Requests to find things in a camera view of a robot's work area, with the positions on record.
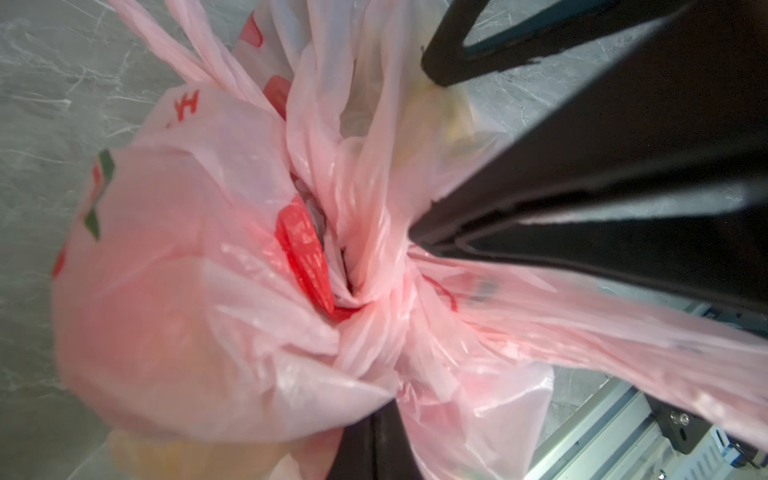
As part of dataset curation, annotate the pink plastic bag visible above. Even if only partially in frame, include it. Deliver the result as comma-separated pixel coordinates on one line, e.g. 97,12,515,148
52,1,767,479

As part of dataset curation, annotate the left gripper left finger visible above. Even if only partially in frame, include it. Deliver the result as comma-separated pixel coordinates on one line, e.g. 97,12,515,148
326,400,423,480

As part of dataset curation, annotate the aluminium front rail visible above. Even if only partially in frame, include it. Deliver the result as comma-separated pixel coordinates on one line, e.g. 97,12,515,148
527,367,767,479

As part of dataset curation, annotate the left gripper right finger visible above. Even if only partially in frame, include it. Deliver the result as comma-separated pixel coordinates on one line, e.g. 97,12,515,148
409,1,767,312

